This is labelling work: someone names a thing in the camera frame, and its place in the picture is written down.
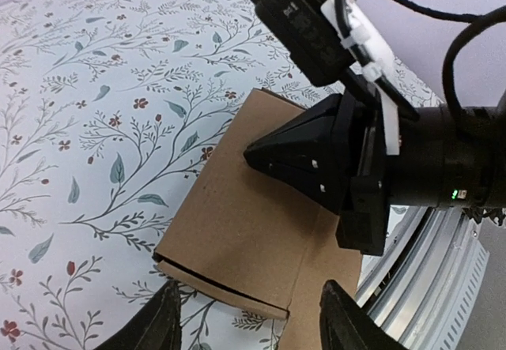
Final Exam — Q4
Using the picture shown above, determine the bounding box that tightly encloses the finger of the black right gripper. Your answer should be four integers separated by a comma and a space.
244, 94, 356, 215

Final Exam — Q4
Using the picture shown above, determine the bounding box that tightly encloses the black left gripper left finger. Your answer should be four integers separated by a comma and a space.
96, 280, 182, 350

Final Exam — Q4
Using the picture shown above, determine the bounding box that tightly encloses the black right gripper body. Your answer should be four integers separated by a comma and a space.
336, 100, 505, 255

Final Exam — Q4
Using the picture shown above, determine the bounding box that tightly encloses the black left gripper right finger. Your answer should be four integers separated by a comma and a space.
319, 280, 406, 350

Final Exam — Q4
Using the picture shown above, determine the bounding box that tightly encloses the brown cardboard box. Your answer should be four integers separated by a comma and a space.
153, 89, 362, 349

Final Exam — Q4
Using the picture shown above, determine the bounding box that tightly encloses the floral patterned table mat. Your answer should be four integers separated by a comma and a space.
0, 0, 444, 350

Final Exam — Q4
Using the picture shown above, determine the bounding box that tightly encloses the aluminium front table rail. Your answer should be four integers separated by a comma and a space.
355, 205, 489, 349

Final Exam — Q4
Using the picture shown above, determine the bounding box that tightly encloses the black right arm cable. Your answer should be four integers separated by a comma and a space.
327, 0, 506, 137

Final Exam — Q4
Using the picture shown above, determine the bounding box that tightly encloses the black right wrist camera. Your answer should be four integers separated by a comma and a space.
251, 0, 395, 87

